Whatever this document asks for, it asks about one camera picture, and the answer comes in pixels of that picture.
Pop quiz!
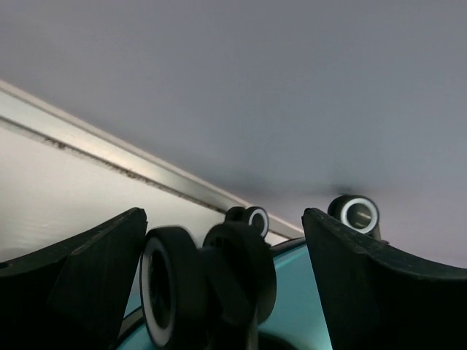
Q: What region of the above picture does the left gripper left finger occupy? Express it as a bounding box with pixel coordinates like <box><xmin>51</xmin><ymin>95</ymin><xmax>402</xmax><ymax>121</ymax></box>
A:
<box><xmin>1</xmin><ymin>208</ymin><xmax>147</xmax><ymax>349</ymax></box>

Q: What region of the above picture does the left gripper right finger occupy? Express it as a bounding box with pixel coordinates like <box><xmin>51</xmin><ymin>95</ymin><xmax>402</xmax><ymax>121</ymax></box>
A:
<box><xmin>302</xmin><ymin>209</ymin><xmax>466</xmax><ymax>349</ymax></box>

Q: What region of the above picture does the pink and teal suitcase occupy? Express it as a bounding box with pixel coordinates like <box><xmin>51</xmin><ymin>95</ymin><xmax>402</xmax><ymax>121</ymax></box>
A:
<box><xmin>116</xmin><ymin>195</ymin><xmax>387</xmax><ymax>350</ymax></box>

